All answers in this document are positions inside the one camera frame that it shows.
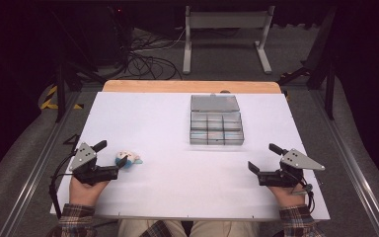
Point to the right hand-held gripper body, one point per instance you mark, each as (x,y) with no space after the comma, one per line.
(296,160)

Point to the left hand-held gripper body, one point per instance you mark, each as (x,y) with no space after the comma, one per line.
(84,158)

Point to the small white blue plush toy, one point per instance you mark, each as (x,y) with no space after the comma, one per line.
(129,159)

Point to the clear plastic compartment box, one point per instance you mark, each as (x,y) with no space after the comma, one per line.
(215,120)

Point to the person's left hand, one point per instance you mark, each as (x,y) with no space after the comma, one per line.
(85,193)

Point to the person's right hand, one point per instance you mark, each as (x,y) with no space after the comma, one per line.
(288,197)

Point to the person's legs beige pants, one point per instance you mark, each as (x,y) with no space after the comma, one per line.
(210,229)

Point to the black tripod stand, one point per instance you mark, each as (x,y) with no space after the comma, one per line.
(66,77)

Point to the black metal stand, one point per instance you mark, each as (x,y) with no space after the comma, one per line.
(322,65)

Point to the white metal stand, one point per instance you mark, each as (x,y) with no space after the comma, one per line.
(227,21)

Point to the aluminium rail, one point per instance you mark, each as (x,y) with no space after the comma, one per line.
(36,171)
(352,164)

